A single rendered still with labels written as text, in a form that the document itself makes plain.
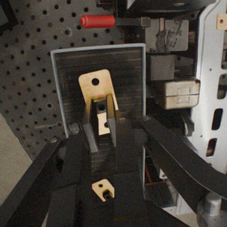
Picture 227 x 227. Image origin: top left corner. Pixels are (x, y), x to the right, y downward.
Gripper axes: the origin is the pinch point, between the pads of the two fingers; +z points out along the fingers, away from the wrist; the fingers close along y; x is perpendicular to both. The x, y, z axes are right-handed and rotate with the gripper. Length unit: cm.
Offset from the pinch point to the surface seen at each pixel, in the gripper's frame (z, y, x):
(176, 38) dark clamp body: 18.1, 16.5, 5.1
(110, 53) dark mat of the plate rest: 10.0, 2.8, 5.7
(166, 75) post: 16.2, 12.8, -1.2
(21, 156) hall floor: 126, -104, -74
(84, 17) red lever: 10.5, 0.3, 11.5
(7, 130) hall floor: 126, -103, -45
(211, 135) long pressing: 26.1, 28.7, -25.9
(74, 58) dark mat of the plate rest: 10.0, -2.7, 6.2
